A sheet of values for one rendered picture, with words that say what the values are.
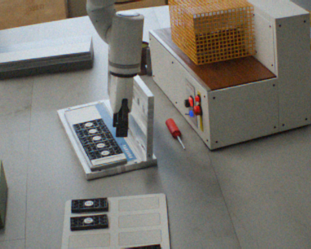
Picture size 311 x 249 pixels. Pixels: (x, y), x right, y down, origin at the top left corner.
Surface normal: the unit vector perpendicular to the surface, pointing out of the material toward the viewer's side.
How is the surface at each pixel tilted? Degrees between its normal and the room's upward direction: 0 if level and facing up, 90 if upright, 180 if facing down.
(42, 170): 0
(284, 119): 90
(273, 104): 90
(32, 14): 94
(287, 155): 0
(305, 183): 0
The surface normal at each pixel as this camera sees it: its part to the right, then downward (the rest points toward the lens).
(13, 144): -0.09, -0.88
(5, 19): 0.11, 0.50
